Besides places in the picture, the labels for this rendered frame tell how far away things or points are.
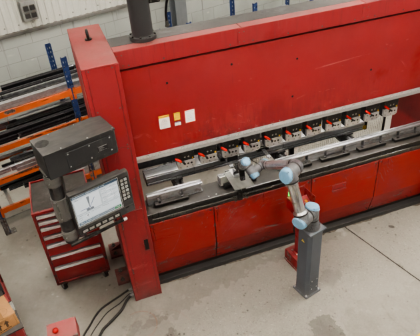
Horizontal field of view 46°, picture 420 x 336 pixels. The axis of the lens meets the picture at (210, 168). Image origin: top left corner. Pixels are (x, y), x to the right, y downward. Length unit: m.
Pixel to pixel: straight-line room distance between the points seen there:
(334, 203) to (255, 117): 1.38
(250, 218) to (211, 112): 1.18
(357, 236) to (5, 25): 5.38
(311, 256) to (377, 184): 1.29
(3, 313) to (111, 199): 0.99
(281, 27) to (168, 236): 2.01
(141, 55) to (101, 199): 1.05
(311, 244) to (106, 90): 2.05
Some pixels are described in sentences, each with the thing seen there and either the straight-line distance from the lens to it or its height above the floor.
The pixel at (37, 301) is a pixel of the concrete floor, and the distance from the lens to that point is 5.02.
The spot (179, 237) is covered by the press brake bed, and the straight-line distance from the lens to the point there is 4.45.
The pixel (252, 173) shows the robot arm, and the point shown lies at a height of 1.20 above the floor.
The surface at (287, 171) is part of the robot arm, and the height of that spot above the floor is 1.39.
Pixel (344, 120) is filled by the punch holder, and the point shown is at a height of 1.23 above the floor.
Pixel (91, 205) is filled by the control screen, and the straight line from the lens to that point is 3.48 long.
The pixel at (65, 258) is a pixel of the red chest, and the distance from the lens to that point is 4.69.
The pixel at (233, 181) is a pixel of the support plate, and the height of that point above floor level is 1.00.
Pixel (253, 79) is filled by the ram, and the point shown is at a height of 1.86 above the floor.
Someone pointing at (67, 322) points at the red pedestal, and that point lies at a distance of 3.69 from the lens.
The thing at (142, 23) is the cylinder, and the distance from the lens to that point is 3.59.
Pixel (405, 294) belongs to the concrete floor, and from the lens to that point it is 4.83.
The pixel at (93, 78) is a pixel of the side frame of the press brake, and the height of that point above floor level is 2.22.
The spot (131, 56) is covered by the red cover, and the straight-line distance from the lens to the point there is 3.56.
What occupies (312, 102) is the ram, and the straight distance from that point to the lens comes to 4.34.
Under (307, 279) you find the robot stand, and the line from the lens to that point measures 4.46.
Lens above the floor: 3.58
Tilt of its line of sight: 36 degrees down
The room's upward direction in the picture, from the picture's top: 5 degrees counter-clockwise
